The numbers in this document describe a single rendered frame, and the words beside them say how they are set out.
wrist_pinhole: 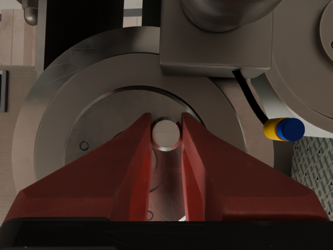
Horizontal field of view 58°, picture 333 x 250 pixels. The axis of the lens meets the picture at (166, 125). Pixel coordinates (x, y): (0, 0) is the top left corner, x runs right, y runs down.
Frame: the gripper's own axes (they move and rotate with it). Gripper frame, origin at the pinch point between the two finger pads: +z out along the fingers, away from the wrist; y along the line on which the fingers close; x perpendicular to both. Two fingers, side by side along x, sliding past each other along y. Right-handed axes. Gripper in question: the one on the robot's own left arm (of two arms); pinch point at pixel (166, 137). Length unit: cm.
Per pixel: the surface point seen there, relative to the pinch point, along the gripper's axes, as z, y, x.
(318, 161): 14.6, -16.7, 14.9
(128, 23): 316, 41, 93
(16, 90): 34.4, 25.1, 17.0
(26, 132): 3.8, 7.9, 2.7
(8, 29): 325, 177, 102
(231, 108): 3.6, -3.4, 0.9
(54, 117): 3.6, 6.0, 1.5
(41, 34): 7.5, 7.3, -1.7
